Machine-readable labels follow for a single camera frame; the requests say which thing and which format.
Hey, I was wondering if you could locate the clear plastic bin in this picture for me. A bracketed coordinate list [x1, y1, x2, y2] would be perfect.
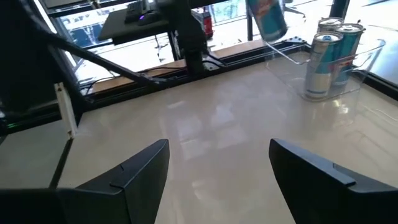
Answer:
[264, 37, 386, 103]

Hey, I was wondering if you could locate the red canister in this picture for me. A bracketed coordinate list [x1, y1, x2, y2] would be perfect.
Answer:
[198, 7, 215, 40]

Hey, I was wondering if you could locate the black clamp post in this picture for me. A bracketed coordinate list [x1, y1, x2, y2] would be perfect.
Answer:
[329, 0, 351, 20]

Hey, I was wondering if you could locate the black computer mouse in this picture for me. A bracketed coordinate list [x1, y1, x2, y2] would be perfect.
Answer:
[138, 12, 162, 26]

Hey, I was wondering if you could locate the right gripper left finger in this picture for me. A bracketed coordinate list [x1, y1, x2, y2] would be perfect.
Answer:
[0, 138, 171, 224]

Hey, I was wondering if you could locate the black desk top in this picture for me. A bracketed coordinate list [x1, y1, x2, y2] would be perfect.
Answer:
[98, 6, 175, 46]

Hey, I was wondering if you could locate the white bracket strip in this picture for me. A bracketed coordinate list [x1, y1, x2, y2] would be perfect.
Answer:
[54, 81, 78, 140]

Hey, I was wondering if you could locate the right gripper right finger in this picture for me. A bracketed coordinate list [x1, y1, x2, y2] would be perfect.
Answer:
[268, 138, 398, 224]

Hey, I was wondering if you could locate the blue silver Red Bull can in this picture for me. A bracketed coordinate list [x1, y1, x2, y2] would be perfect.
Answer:
[303, 30, 345, 100]
[245, 0, 289, 43]
[317, 17, 345, 34]
[334, 23, 366, 88]

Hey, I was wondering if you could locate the black metal table frame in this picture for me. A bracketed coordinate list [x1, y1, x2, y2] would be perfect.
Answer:
[0, 0, 398, 141]

